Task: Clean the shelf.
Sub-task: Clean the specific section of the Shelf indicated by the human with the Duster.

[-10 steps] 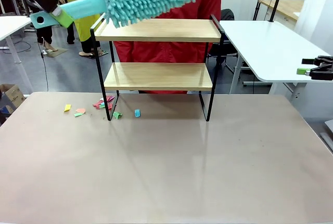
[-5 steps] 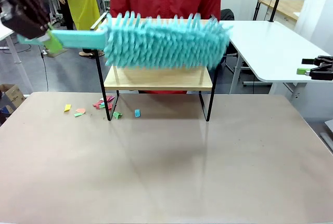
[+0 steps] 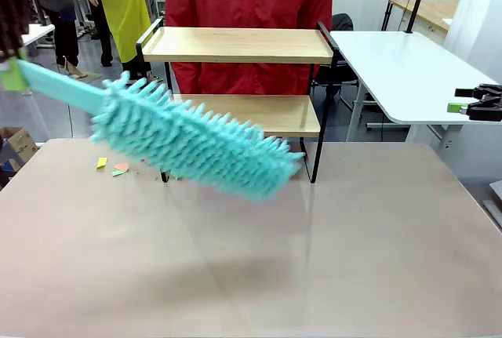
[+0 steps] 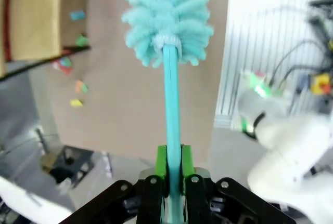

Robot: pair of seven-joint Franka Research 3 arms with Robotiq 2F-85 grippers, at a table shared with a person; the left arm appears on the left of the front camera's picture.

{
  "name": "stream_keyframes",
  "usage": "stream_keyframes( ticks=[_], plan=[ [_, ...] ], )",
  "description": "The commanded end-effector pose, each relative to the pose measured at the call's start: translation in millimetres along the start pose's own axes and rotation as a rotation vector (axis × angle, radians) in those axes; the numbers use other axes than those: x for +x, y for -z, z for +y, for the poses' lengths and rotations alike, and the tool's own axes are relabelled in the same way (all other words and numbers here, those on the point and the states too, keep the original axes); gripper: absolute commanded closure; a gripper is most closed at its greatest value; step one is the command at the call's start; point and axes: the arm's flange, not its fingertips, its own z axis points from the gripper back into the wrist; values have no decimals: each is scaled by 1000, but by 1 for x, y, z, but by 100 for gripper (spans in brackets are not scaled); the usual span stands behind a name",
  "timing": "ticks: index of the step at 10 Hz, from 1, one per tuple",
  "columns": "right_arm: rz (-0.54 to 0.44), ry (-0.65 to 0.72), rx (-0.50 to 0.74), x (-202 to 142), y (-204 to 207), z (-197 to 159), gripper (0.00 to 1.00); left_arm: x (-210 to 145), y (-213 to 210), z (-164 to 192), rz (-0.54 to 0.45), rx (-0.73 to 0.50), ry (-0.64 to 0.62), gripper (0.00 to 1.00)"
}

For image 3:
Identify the large white side table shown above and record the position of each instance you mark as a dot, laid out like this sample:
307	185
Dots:
408	71

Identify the salmon paper scrap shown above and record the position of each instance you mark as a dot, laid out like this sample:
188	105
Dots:
122	166

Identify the yellow paper scrap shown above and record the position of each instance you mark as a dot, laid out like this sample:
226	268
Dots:
102	162

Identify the two-tier wood metal shelf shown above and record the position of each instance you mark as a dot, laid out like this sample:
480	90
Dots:
235	46

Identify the teal chenille duster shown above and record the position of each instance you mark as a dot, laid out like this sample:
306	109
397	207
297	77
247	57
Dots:
188	146

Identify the brown floor mat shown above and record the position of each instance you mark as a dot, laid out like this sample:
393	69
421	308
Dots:
84	76

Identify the wooden background desk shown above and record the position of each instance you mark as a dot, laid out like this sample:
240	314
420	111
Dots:
427	10

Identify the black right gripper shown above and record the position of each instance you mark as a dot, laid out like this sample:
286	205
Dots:
488	102

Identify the cardboard box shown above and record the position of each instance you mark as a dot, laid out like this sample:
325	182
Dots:
21	144

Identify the person in grey top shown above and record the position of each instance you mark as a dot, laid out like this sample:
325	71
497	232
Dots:
59	8

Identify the grey metal frame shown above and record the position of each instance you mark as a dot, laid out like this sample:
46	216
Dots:
495	200

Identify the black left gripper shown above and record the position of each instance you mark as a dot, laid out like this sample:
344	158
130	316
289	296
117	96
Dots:
12	16

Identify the green paper scrap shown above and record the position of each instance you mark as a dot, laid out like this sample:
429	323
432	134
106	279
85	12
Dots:
117	173

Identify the person in yellow apron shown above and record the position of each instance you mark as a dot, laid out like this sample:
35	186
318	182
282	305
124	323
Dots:
121	12

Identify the small white desk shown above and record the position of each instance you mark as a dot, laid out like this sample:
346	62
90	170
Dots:
39	32

